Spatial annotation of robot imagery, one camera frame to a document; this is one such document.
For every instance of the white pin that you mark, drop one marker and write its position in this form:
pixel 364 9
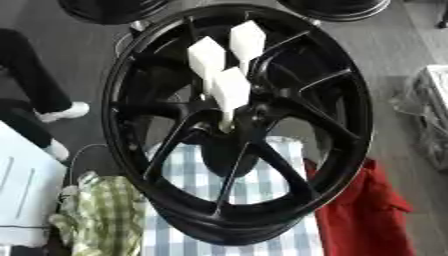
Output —
pixel 231 90
pixel 247 39
pixel 206 57

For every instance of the black spoked wheel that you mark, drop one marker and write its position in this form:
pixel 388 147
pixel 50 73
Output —
pixel 326 110

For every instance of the black round wheel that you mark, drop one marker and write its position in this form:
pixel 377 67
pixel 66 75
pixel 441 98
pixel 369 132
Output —
pixel 338 8
pixel 111 9

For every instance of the green checked cloth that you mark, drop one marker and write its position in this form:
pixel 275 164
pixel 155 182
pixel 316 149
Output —
pixel 99 213

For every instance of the red cloth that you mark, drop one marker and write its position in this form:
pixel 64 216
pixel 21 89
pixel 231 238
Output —
pixel 361 213

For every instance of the person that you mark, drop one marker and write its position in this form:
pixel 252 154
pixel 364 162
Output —
pixel 29 76

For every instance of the clear plastic bag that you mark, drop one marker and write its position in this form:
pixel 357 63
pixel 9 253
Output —
pixel 426 113

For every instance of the white box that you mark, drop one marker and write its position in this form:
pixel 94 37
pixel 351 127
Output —
pixel 23 186

